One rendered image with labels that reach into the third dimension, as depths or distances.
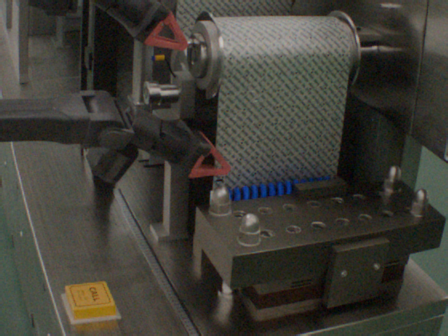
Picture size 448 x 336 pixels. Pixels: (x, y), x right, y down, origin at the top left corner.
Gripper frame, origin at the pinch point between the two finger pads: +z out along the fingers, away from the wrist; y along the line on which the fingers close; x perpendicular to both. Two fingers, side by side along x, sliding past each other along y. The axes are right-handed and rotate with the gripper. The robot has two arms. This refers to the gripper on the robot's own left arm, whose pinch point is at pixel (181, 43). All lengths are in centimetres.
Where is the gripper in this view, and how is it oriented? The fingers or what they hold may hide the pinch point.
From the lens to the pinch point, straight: 121.3
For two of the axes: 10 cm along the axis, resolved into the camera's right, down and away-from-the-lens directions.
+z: 7.1, 4.7, 5.3
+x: 6.2, -7.7, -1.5
